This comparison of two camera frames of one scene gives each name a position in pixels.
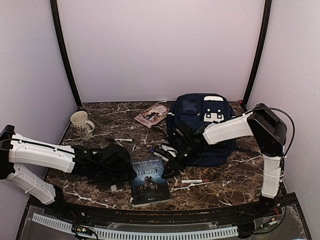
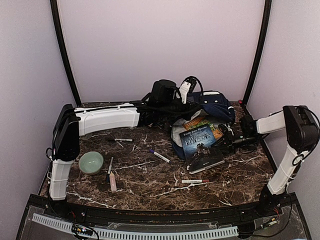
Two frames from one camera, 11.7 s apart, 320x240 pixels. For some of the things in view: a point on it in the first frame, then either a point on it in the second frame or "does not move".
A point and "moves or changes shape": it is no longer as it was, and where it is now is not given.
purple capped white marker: (159, 155) does not move
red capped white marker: (195, 181) does not move
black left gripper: (127, 174) to (192, 109)
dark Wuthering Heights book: (148, 185) to (200, 149)
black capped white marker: (125, 140) does not move
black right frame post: (262, 52) does not move
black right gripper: (170, 164) to (229, 142)
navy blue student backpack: (195, 110) moves or changes shape
